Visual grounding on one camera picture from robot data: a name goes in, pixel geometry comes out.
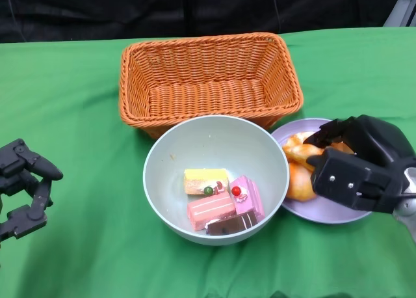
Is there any black backdrop cloth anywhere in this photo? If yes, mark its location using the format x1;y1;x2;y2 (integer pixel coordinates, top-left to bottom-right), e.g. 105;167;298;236
0;0;416;44

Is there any round orange bread bun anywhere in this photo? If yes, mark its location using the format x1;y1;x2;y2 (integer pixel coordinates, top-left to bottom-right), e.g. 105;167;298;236
287;162;319;202

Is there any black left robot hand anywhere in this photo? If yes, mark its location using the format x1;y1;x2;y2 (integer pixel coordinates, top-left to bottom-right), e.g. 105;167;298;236
0;138;64;269

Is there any yellow cake slice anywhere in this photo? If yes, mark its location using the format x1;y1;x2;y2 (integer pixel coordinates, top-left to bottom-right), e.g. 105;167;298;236
183;167;230;196

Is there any orange wicker basket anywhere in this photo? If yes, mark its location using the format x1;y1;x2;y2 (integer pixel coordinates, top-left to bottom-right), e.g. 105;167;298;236
118;32;305;139

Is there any green tablecloth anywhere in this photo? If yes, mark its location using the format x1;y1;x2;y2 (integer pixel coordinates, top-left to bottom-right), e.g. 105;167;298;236
0;25;416;298

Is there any lavender plate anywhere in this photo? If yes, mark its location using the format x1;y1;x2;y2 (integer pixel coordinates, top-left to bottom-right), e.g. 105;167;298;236
271;117;373;223

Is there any thin grey cable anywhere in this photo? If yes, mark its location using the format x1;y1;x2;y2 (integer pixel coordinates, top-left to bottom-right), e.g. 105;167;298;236
274;0;283;31

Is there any grey metal post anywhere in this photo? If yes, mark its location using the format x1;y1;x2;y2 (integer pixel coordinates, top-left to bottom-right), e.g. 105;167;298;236
384;0;416;28

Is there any salmon pink cake slice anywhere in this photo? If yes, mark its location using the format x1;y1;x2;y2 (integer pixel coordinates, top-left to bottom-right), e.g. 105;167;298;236
187;191;237;233

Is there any brown chocolate cake slice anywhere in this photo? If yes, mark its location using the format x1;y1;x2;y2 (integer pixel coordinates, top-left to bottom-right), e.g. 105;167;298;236
205;210;259;236

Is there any pale green bowl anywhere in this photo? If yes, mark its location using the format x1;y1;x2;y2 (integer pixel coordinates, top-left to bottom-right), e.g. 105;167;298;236
142;115;290;246

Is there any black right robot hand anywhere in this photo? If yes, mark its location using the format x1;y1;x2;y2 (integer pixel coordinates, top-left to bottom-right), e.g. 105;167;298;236
304;115;411;169

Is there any pink cake with red cherry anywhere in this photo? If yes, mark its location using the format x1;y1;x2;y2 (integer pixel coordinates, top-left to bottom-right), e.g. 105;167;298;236
228;175;267;221

